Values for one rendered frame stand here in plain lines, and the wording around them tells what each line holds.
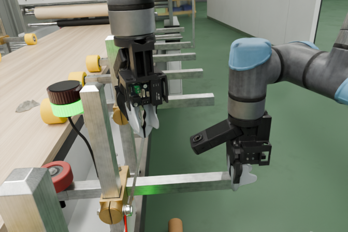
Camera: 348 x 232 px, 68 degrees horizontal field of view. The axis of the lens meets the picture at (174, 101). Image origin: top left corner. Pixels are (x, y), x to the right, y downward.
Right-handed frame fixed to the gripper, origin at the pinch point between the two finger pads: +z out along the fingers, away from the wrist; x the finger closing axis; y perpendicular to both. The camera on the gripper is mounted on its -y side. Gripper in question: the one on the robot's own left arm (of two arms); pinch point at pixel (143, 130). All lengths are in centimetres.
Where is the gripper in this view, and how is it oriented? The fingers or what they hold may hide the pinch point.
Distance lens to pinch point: 54.9
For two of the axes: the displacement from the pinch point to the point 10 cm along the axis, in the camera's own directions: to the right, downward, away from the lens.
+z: 0.5, 9.0, 4.2
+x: 9.2, -2.0, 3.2
